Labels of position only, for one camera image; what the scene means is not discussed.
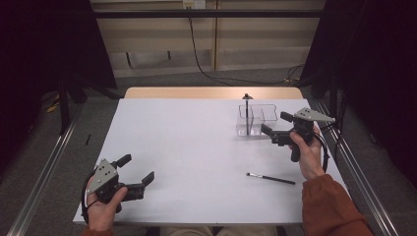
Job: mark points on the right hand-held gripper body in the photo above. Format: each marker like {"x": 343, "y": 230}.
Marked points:
{"x": 305, "y": 126}

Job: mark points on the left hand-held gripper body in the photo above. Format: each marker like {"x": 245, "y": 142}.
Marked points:
{"x": 105, "y": 178}

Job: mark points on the clear plastic organizer box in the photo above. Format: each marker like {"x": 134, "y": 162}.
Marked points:
{"x": 262, "y": 121}

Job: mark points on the black makeup brush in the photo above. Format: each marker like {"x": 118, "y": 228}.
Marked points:
{"x": 272, "y": 178}
{"x": 247, "y": 114}

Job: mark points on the person's right hand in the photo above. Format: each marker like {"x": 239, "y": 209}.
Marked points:
{"x": 311, "y": 160}

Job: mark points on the person's left hand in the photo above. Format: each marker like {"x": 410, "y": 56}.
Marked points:
{"x": 101, "y": 216}

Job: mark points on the black metal stand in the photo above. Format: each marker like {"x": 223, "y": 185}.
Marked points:
{"x": 64, "y": 108}

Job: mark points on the person's legs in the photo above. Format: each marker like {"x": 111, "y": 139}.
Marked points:
{"x": 219, "y": 231}

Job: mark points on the aluminium floor rail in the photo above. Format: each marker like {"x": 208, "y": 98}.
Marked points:
{"x": 42, "y": 183}
{"x": 360, "y": 177}

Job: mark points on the white wall power outlet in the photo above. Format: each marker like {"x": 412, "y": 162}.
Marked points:
{"x": 194, "y": 4}

